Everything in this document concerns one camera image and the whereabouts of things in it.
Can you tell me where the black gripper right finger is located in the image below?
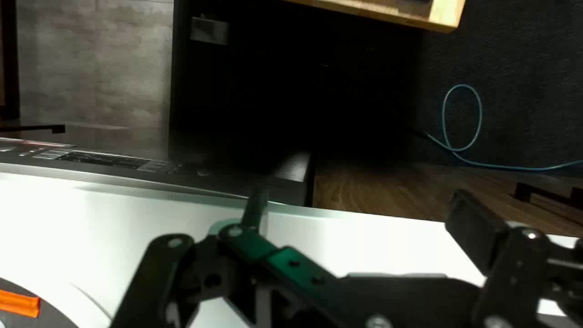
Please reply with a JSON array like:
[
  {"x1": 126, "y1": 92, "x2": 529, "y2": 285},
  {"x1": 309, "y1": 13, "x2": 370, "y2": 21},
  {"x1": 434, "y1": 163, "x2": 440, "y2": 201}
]
[{"x1": 445, "y1": 188, "x2": 583, "y2": 328}]

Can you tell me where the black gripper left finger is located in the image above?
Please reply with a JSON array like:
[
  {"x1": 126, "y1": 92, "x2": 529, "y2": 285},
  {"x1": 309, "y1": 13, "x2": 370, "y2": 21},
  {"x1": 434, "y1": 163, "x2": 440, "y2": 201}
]
[{"x1": 112, "y1": 185, "x2": 367, "y2": 328}]

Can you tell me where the dark dishwasher front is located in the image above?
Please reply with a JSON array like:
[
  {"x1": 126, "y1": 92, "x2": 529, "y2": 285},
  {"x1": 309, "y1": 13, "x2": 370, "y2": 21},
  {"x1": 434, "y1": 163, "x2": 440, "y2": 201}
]
[{"x1": 0, "y1": 135, "x2": 314, "y2": 208}]

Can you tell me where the orange plastic tool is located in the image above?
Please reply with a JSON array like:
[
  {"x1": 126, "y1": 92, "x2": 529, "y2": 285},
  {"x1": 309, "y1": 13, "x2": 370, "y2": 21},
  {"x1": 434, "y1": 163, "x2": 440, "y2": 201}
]
[{"x1": 0, "y1": 288, "x2": 44, "y2": 319}]

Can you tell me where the blue cable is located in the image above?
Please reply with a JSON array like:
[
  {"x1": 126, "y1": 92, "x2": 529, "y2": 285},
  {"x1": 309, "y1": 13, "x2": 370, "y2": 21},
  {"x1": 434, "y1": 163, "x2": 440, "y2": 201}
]
[{"x1": 425, "y1": 83, "x2": 583, "y2": 175}]

